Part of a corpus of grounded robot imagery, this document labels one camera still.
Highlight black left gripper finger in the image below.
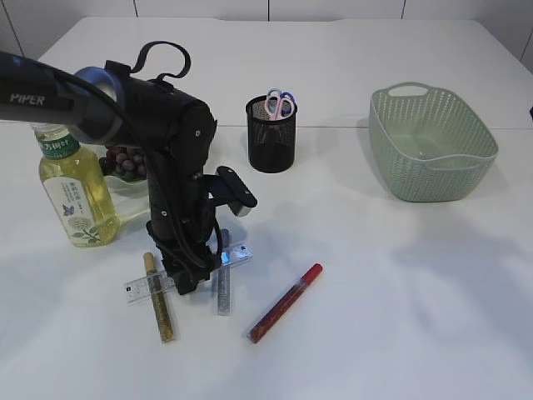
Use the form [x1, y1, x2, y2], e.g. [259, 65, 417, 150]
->
[177, 272, 207, 296]

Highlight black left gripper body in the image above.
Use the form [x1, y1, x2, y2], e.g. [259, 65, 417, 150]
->
[147, 166, 221, 283]

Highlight clear plastic ruler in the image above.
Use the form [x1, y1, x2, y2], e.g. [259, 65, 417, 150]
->
[123, 244, 252, 304]

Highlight purple grape bunch with leaf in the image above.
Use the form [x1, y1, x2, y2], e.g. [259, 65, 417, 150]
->
[99, 146, 147, 182]

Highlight yellow tea drink bottle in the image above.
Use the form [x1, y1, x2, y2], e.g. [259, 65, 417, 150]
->
[31, 122, 120, 248]

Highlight pink small scissors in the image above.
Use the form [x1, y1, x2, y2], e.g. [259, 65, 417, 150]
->
[265, 92, 294, 122]

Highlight blue capped scissors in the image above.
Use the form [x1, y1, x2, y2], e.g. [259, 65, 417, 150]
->
[266, 87, 297, 120]

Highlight clear plastic sheet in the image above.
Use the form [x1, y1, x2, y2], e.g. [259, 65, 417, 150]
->
[411, 147, 442, 161]

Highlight silver glitter pen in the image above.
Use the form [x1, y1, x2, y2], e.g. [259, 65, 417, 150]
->
[215, 228, 231, 317]

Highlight gold glitter pen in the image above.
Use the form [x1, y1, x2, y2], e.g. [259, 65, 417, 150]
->
[143, 252, 174, 343]

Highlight green wavy glass plate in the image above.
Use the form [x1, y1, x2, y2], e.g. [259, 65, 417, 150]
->
[104, 174, 148, 198]

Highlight red glitter pen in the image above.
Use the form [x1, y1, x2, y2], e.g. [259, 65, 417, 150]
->
[247, 263, 323, 344]

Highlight black mesh pen holder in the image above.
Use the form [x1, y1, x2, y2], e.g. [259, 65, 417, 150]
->
[246, 95, 298, 173]

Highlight green plastic woven basket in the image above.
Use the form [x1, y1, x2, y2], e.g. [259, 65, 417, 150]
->
[369, 82, 499, 203]

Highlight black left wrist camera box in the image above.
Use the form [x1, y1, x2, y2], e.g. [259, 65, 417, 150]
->
[203, 166, 258, 218]

